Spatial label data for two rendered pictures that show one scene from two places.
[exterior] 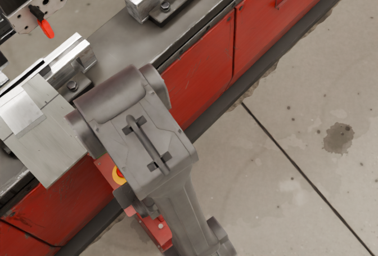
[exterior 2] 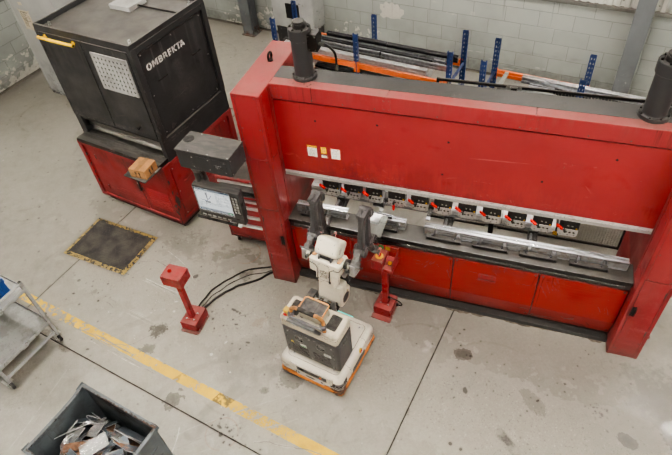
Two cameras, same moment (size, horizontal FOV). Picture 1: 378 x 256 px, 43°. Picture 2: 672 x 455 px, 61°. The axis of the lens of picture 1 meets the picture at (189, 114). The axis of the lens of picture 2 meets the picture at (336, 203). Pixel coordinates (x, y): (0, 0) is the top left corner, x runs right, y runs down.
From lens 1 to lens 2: 3.90 m
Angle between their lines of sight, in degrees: 39
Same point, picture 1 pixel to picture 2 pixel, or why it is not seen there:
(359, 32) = (526, 342)
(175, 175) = (361, 219)
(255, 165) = (428, 328)
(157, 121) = (365, 212)
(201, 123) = (432, 299)
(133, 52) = (413, 236)
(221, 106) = (444, 302)
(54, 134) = (374, 228)
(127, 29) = (420, 231)
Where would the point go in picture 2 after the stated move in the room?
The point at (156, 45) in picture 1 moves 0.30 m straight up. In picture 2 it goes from (419, 240) to (420, 216)
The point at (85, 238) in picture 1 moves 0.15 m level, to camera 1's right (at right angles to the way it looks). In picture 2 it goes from (362, 284) to (370, 294)
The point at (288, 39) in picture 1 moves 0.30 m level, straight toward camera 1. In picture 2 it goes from (496, 313) to (466, 319)
